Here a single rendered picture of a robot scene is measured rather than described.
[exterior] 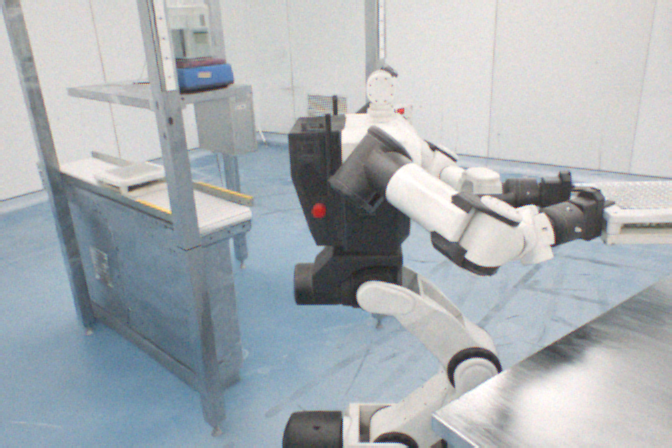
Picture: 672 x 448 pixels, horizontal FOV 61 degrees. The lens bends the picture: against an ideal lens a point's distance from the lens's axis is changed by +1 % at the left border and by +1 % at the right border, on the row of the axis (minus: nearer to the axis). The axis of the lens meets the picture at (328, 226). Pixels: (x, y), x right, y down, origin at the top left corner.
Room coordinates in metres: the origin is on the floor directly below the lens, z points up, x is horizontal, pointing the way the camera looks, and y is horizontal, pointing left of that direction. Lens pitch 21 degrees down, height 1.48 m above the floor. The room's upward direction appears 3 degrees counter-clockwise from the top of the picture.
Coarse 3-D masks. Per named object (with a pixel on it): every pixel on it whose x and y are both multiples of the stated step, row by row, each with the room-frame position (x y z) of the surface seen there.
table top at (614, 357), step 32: (608, 320) 1.03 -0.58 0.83; (640, 320) 1.03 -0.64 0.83; (544, 352) 0.93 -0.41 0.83; (576, 352) 0.93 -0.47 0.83; (608, 352) 0.92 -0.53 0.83; (640, 352) 0.92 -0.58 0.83; (512, 384) 0.84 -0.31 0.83; (544, 384) 0.83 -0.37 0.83; (576, 384) 0.83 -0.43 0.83; (608, 384) 0.83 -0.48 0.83; (640, 384) 0.82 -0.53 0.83; (448, 416) 0.76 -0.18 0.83; (480, 416) 0.76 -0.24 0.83; (512, 416) 0.76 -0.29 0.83; (544, 416) 0.75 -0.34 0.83; (576, 416) 0.75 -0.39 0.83; (608, 416) 0.75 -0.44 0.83; (640, 416) 0.74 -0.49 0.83
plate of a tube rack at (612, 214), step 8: (576, 184) 1.39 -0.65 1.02; (584, 184) 1.39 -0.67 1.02; (592, 184) 1.39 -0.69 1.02; (608, 208) 1.21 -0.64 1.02; (616, 208) 1.21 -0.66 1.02; (608, 216) 1.17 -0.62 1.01; (616, 216) 1.16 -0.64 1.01; (624, 216) 1.16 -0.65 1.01; (632, 216) 1.16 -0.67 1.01; (640, 216) 1.16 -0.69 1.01; (648, 216) 1.16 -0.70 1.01; (656, 216) 1.15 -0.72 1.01; (664, 216) 1.15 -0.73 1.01
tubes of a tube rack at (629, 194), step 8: (616, 192) 1.29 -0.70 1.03; (624, 192) 1.29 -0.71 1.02; (632, 192) 1.28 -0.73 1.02; (640, 192) 1.28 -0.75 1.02; (648, 192) 1.28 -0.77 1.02; (656, 192) 1.28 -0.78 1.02; (664, 192) 1.27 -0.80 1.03; (624, 200) 1.23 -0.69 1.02; (632, 200) 1.23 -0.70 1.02; (640, 200) 1.23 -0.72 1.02; (648, 200) 1.23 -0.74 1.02; (656, 200) 1.22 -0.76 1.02; (664, 200) 1.22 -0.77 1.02; (624, 224) 1.21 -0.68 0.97; (648, 224) 1.21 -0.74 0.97
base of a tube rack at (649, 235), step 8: (624, 232) 1.17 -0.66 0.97; (632, 232) 1.17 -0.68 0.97; (640, 232) 1.17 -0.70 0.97; (648, 232) 1.17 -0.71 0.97; (656, 232) 1.16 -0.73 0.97; (664, 232) 1.16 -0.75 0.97; (608, 240) 1.16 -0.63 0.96; (616, 240) 1.16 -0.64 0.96; (624, 240) 1.16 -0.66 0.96; (632, 240) 1.16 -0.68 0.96; (640, 240) 1.16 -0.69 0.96; (648, 240) 1.16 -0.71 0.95; (656, 240) 1.15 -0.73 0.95; (664, 240) 1.15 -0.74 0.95
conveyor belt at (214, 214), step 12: (72, 168) 2.70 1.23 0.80; (84, 168) 2.68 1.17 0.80; (96, 168) 2.67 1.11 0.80; (108, 168) 2.66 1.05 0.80; (156, 192) 2.22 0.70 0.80; (156, 204) 2.06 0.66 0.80; (168, 204) 2.05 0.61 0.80; (204, 204) 2.03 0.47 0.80; (216, 204) 2.02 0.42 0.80; (228, 204) 2.02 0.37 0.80; (204, 216) 1.90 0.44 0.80; (216, 216) 1.89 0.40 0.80; (228, 216) 1.90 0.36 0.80; (240, 216) 1.92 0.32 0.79; (204, 228) 1.82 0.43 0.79; (216, 228) 1.85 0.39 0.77
